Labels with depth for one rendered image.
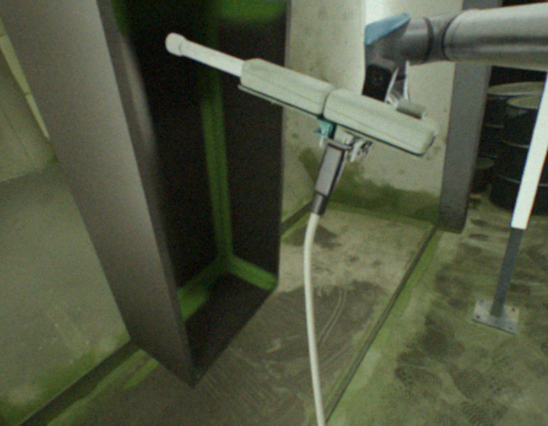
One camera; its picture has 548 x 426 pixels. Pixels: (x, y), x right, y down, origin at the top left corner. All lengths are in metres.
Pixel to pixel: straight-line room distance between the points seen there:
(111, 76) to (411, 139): 0.50
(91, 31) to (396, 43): 0.56
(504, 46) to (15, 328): 2.09
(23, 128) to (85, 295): 0.98
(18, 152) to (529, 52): 2.17
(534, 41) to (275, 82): 0.36
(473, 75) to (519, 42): 1.88
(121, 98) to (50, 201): 1.59
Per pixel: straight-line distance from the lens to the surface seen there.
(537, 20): 0.61
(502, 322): 2.18
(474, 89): 2.50
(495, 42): 0.65
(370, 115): 0.45
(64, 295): 2.05
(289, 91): 0.50
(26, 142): 2.22
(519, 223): 1.82
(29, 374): 2.04
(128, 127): 0.65
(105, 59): 0.64
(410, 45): 0.75
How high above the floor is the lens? 1.48
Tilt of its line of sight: 27 degrees down
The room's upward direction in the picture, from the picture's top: 9 degrees counter-clockwise
